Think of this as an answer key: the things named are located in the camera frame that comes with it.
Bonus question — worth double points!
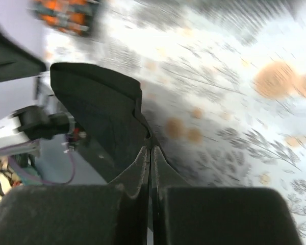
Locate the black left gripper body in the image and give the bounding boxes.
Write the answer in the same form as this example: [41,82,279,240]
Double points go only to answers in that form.
[17,106,85,148]

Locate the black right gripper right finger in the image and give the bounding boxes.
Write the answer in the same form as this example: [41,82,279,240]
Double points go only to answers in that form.
[150,147,301,245]

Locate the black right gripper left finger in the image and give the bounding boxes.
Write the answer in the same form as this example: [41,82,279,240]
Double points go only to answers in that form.
[0,147,149,244]

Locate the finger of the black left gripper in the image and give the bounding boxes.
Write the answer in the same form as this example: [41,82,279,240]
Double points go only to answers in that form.
[0,29,46,82]

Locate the black underwear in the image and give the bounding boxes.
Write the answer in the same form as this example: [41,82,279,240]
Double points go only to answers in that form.
[50,62,162,184]

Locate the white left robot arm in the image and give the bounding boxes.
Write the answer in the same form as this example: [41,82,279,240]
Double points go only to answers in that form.
[0,31,85,156]

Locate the orange camouflage underwear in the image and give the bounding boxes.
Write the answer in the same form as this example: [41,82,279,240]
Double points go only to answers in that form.
[32,0,101,37]

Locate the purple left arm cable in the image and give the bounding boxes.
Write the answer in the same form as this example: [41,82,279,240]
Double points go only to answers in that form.
[7,142,77,185]

